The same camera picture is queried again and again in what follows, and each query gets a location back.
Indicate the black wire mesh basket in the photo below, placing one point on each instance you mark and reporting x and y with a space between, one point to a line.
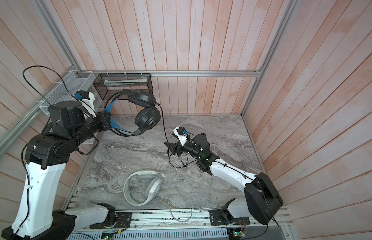
108 84

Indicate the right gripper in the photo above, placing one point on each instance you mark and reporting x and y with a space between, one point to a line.
176 148

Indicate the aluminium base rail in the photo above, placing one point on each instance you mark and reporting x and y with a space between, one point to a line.
188 224

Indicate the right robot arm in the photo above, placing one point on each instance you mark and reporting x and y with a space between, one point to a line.
261 199

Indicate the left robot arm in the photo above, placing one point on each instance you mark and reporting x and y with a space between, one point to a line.
44 159

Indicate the aluminium wall frame rail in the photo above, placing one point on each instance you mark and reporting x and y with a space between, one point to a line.
13 134

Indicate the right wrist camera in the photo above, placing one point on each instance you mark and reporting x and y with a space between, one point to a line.
183 135

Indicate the white wire mesh shelf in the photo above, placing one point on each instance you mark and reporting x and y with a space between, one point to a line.
69 90

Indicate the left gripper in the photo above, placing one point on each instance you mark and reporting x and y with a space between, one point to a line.
105 117

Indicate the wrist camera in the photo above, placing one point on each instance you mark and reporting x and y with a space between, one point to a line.
183 135
87 100

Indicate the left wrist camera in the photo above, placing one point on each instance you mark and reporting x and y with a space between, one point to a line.
87 100

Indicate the black headphones with blue band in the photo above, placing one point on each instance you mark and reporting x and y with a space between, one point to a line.
145 120

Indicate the white headphones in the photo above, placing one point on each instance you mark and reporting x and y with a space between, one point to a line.
155 180

